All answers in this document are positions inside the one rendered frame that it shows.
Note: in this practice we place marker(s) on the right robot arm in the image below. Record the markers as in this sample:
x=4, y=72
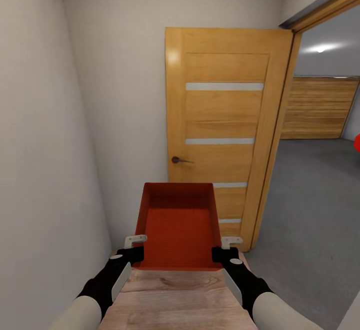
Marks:
x=268, y=310

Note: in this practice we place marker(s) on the garage door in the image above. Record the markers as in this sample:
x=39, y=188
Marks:
x=317, y=107

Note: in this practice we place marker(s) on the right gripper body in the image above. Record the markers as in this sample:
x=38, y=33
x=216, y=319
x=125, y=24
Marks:
x=218, y=253

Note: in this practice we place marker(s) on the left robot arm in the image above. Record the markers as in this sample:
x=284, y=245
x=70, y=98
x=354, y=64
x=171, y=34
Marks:
x=89, y=308

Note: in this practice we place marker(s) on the storage box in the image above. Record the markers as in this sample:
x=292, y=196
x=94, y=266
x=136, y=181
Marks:
x=181, y=224

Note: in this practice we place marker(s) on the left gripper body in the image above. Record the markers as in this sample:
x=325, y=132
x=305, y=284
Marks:
x=137, y=253

